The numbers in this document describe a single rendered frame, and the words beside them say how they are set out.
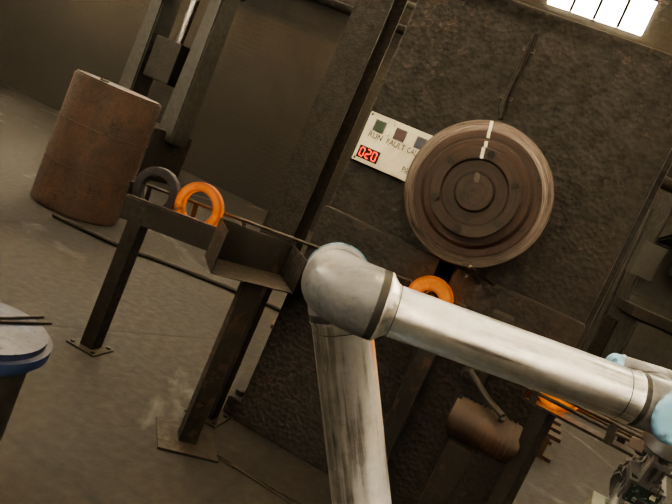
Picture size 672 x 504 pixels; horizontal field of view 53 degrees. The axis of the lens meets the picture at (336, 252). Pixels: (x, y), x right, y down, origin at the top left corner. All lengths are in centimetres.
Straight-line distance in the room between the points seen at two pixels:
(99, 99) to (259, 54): 502
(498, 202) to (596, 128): 45
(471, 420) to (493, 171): 75
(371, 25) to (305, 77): 400
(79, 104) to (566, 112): 313
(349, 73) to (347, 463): 405
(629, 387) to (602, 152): 132
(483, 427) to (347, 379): 97
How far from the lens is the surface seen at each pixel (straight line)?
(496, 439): 212
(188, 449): 230
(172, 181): 258
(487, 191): 211
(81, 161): 458
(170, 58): 757
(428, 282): 225
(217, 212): 248
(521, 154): 219
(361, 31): 511
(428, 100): 243
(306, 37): 916
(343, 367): 119
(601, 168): 237
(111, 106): 453
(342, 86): 505
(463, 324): 107
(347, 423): 123
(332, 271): 106
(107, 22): 1060
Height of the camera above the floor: 106
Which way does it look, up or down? 8 degrees down
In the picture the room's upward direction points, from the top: 24 degrees clockwise
